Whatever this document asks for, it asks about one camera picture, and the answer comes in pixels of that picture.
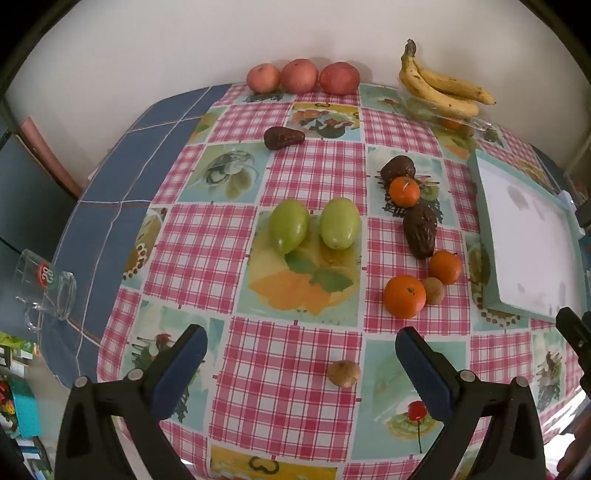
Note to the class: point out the pink wooden frame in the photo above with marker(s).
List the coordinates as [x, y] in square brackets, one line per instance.
[51, 152]

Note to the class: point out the clear plastic clamshell container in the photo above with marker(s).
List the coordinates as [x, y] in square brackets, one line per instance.
[418, 110]

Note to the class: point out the orange inside plastic container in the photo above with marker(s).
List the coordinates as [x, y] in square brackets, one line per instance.
[455, 123]

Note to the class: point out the round dark brown avocado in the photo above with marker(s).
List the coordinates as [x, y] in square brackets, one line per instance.
[397, 168]

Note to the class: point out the small brown fruit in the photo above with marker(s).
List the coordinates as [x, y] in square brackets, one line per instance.
[344, 373]
[436, 291]

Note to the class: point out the dark cabinet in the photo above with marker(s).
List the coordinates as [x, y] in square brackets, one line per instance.
[27, 198]

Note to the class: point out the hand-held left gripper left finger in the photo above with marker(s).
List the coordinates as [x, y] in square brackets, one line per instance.
[178, 383]

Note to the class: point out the long wrinkled dark avocado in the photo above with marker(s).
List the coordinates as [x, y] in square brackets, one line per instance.
[419, 230]

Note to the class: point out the pink checkered printed tablecloth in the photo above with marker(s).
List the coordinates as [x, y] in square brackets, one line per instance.
[300, 355]

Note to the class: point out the brown-spotted yellow banana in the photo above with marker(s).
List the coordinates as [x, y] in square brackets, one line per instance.
[461, 87]

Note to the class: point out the white tray with teal rim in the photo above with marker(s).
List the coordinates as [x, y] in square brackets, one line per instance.
[526, 240]

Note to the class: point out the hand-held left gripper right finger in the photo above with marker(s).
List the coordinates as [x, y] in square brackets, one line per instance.
[422, 378]

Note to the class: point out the orange with long stem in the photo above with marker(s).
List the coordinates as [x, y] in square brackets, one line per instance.
[405, 191]

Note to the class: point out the green mango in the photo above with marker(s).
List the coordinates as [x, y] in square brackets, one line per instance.
[339, 223]
[288, 226]

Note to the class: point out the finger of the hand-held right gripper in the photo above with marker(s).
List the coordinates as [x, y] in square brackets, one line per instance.
[575, 332]

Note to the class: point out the teal cardboard box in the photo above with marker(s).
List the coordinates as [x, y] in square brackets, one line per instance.
[23, 406]

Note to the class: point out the small dark brown avocado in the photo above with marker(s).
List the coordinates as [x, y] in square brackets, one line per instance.
[282, 137]

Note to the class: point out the glass mug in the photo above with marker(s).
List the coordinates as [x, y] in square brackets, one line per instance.
[44, 290]

